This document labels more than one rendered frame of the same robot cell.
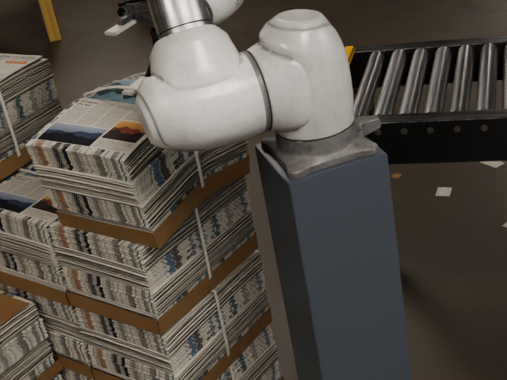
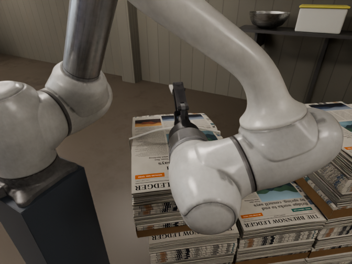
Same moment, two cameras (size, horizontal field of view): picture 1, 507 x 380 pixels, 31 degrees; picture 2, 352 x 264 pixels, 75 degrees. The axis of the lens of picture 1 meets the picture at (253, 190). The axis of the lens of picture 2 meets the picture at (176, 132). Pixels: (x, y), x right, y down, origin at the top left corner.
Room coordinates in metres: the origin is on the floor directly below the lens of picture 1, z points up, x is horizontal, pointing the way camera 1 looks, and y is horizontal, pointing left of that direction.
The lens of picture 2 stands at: (2.24, -0.24, 1.46)
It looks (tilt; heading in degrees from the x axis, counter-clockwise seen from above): 31 degrees down; 132
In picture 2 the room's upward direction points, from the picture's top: straight up
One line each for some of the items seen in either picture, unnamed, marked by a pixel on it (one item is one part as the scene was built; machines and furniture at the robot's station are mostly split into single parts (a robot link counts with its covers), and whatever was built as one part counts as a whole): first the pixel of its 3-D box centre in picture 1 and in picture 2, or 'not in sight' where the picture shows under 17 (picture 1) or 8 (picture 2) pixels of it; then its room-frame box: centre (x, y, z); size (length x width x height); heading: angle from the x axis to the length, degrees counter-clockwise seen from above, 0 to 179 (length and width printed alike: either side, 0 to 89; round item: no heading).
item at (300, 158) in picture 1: (325, 133); (24, 172); (1.59, -0.16, 1.03); 0.22 x 0.18 x 0.06; 104
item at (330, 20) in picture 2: not in sight; (320, 18); (1.58, 2.76, 1.23); 0.43 x 0.36 x 0.24; 14
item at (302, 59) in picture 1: (301, 71); (17, 124); (1.58, -0.13, 1.17); 0.18 x 0.16 x 0.22; 103
